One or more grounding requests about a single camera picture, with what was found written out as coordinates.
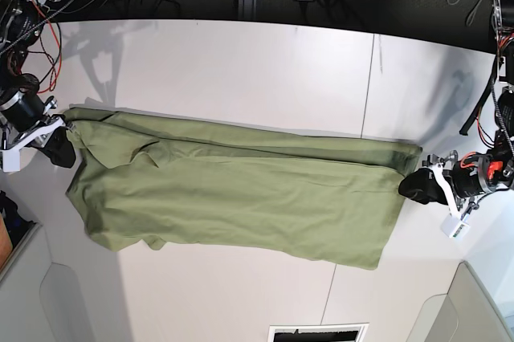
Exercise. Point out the grey chair right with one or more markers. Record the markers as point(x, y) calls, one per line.
point(465, 313)

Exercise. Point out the white floor vent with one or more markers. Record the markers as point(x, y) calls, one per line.
point(318, 333)

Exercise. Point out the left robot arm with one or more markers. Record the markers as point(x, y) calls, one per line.
point(493, 113)

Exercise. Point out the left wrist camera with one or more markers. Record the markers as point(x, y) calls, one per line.
point(454, 227)

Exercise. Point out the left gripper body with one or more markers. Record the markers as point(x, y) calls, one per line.
point(466, 181)

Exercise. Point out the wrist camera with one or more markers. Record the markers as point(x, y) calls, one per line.
point(10, 160)
point(454, 227)

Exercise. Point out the grey chair left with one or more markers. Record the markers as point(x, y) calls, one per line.
point(41, 300)

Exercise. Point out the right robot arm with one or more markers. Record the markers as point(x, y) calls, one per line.
point(22, 25)

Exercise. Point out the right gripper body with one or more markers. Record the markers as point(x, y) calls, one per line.
point(28, 123)

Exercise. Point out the green t-shirt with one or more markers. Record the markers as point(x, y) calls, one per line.
point(157, 180)

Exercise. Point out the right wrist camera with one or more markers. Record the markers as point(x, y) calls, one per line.
point(10, 160)

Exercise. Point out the grey chair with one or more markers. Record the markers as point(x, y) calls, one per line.
point(465, 313)
point(41, 300)

